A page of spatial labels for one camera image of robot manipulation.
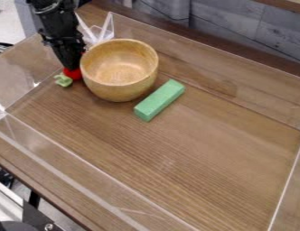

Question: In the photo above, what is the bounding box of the wooden bowl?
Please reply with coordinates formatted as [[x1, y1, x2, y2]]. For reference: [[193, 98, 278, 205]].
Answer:
[[80, 39, 159, 102]]

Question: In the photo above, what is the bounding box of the green rectangular block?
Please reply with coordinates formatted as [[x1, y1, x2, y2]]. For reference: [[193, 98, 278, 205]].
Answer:
[[132, 79, 185, 122]]

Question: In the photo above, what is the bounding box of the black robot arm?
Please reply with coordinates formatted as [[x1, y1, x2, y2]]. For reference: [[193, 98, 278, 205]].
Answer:
[[26, 0, 86, 70]]

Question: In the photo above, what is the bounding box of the red plush fruit green leaf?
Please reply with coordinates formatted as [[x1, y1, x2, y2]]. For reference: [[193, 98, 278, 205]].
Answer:
[[54, 68, 82, 88]]

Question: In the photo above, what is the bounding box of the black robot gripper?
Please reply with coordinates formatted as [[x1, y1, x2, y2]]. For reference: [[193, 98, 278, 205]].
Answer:
[[38, 23, 84, 70]]

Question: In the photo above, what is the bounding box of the black bracket with bolt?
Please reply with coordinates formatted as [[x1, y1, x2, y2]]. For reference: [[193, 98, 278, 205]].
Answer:
[[22, 201, 66, 231]]

